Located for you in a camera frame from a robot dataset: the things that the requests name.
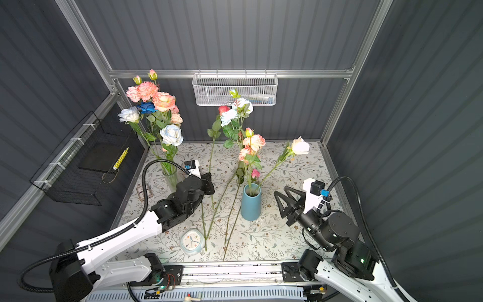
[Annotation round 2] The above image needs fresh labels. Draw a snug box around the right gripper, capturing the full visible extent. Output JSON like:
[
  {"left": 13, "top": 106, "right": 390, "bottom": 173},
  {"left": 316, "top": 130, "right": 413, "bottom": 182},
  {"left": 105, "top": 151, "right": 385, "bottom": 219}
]
[{"left": 274, "top": 184, "right": 332, "bottom": 252}]

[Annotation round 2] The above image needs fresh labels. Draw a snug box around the teal ceramic vase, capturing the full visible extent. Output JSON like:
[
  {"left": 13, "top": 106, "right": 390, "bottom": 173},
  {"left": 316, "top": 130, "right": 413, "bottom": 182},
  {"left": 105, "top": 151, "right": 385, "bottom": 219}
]
[{"left": 241, "top": 183, "right": 262, "bottom": 221}]

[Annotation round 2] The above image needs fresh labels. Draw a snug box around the clear ribbed glass vase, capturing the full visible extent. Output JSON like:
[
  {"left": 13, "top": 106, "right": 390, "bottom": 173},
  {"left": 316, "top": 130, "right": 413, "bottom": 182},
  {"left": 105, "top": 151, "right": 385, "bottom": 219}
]
[{"left": 162, "top": 165, "right": 182, "bottom": 193}]

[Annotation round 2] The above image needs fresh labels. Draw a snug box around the coral pink rose stem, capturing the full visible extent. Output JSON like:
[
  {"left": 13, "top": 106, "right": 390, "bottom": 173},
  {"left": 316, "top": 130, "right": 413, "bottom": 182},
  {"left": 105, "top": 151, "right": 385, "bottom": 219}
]
[{"left": 207, "top": 106, "right": 230, "bottom": 172}]

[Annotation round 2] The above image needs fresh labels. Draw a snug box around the cream rose stem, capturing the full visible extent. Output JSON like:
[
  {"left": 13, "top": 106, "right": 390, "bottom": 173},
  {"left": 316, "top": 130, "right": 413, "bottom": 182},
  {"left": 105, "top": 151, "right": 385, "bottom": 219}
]
[{"left": 259, "top": 137, "right": 310, "bottom": 186}]

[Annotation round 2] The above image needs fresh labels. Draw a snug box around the white blue rose stem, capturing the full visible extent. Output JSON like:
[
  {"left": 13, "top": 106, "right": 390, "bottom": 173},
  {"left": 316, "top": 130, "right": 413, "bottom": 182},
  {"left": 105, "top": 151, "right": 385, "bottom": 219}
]
[{"left": 159, "top": 124, "right": 184, "bottom": 162}]

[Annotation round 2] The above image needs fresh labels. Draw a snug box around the pink carnation spray stem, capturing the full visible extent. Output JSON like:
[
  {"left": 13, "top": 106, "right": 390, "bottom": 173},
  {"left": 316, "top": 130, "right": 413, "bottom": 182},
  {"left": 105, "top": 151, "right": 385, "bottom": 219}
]
[{"left": 238, "top": 128, "right": 265, "bottom": 196}]

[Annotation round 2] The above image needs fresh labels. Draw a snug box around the white rose spray stem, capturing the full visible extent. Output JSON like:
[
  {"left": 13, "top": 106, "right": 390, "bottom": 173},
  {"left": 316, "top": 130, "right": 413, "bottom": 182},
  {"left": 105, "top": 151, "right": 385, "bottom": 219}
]
[{"left": 221, "top": 89, "right": 253, "bottom": 150}]

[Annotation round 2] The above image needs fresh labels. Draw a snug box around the pink peony spray stem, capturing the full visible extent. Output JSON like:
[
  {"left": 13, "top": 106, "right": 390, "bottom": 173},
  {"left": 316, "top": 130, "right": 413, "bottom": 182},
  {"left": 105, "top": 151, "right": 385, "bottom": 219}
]
[{"left": 126, "top": 75, "right": 143, "bottom": 103}]

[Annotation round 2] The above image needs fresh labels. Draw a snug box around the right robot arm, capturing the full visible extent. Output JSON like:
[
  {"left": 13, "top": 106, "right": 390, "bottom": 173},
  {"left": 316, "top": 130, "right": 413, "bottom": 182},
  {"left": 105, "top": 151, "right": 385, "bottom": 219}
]
[{"left": 274, "top": 181, "right": 414, "bottom": 301}]

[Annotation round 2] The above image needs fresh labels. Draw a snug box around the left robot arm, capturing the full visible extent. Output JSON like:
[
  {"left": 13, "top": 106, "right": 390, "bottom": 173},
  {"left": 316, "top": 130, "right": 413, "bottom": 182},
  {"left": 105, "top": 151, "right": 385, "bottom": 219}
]
[{"left": 49, "top": 173, "right": 215, "bottom": 301}]

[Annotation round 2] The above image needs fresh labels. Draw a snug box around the pile of artificial flowers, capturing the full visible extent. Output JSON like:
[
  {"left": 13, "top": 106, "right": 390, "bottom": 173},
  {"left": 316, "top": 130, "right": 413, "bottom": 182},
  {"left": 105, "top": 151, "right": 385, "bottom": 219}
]
[{"left": 200, "top": 160, "right": 265, "bottom": 262}]

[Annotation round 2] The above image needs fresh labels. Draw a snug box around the small round alarm clock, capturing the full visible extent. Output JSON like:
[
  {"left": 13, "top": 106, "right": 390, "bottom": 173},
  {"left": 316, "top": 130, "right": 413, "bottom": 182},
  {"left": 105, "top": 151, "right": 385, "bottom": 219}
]
[{"left": 179, "top": 229, "right": 206, "bottom": 255}]

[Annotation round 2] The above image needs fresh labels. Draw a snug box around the yellow marker in basket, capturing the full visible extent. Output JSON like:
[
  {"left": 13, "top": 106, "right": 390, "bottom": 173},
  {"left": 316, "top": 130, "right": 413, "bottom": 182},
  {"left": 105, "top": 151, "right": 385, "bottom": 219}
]
[{"left": 112, "top": 147, "right": 130, "bottom": 171}]

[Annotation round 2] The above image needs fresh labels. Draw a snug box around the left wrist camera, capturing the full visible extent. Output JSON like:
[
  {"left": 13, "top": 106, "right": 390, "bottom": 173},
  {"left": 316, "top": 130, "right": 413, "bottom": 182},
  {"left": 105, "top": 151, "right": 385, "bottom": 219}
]
[{"left": 184, "top": 160, "right": 201, "bottom": 178}]

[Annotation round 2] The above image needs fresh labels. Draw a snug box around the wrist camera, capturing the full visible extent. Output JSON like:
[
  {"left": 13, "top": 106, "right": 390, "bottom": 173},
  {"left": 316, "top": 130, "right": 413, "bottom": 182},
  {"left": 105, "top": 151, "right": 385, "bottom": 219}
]
[
  {"left": 184, "top": 160, "right": 201, "bottom": 178},
  {"left": 303, "top": 178, "right": 332, "bottom": 214}
]

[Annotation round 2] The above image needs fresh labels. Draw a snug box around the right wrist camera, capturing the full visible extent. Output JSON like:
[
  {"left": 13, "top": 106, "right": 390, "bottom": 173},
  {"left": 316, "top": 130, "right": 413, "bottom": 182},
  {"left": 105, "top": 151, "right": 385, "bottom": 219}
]
[{"left": 303, "top": 178, "right": 332, "bottom": 214}]

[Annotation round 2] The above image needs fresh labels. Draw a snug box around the aluminium mounting rail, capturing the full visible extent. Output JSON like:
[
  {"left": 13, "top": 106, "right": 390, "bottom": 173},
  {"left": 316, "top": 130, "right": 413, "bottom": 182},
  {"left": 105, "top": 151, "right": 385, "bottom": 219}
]
[{"left": 75, "top": 260, "right": 378, "bottom": 288}]

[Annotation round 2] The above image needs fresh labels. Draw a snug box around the white wire mesh basket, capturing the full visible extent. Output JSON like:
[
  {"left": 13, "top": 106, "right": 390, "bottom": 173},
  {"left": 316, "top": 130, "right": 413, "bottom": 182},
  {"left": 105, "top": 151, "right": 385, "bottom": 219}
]
[{"left": 192, "top": 73, "right": 279, "bottom": 106}]

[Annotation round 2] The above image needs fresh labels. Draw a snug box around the black wire basket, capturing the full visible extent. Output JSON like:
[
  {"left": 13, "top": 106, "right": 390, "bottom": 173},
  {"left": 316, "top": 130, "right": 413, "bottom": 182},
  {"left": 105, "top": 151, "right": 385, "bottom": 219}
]
[{"left": 30, "top": 113, "right": 144, "bottom": 206}]

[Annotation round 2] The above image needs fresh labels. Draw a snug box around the right black cable conduit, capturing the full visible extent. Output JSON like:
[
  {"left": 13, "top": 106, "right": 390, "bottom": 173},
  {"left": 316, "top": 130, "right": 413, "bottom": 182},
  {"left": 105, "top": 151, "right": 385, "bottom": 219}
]
[{"left": 320, "top": 175, "right": 412, "bottom": 302}]

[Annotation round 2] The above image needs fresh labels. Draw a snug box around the black cable conduit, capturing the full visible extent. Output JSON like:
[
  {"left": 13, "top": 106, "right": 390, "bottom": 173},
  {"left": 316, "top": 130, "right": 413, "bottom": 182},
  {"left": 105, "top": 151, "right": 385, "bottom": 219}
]
[
  {"left": 320, "top": 175, "right": 412, "bottom": 302},
  {"left": 16, "top": 159, "right": 189, "bottom": 294}
]

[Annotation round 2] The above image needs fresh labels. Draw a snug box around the left black cable conduit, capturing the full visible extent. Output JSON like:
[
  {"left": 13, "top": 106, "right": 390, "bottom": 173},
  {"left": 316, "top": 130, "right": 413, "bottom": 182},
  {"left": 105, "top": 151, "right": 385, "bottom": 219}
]
[{"left": 16, "top": 159, "right": 189, "bottom": 294}]

